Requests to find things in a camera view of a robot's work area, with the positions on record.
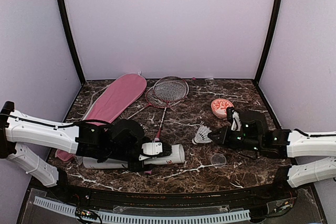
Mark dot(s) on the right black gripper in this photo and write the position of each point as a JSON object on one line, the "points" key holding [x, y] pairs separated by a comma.
{"points": [[224, 137]]}

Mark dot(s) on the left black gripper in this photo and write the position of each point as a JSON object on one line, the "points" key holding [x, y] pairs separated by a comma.
{"points": [[139, 168]]}

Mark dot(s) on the white shuttlecock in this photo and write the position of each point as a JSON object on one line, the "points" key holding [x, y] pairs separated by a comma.
{"points": [[201, 136]]}

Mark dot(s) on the white shuttlecock tube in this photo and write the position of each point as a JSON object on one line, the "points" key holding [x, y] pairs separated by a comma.
{"points": [[177, 157]]}

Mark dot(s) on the clear plastic tube lid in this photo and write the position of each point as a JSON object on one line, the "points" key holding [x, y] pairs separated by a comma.
{"points": [[218, 160]]}

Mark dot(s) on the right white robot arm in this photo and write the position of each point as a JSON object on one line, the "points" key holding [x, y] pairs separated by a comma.
{"points": [[307, 144]]}

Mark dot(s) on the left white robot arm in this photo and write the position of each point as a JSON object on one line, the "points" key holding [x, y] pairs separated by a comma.
{"points": [[17, 130]]}

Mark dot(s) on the red patterned bowl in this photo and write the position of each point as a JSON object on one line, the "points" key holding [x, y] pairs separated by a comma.
{"points": [[219, 107]]}

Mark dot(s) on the red racket underneath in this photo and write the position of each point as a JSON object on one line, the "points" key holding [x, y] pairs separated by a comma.
{"points": [[152, 100]]}

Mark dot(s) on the pink racket cover bag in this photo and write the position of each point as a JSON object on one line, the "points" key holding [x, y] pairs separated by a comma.
{"points": [[120, 94]]}

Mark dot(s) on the small circuit board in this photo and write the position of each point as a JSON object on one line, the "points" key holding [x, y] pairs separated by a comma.
{"points": [[85, 214]]}

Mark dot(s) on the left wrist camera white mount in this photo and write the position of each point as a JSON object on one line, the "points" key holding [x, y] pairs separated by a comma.
{"points": [[150, 150]]}

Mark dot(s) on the red racket with visible handle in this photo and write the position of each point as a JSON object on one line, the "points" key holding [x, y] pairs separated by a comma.
{"points": [[170, 89]]}

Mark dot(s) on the black front table rail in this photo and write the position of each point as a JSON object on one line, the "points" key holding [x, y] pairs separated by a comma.
{"points": [[97, 198]]}

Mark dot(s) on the right black frame post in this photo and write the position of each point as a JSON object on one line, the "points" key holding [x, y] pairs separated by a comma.
{"points": [[268, 41]]}

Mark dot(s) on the black frame post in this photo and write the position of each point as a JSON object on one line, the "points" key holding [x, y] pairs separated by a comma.
{"points": [[70, 41], [268, 41]]}

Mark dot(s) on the left black frame post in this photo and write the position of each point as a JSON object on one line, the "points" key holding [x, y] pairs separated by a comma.
{"points": [[70, 41]]}

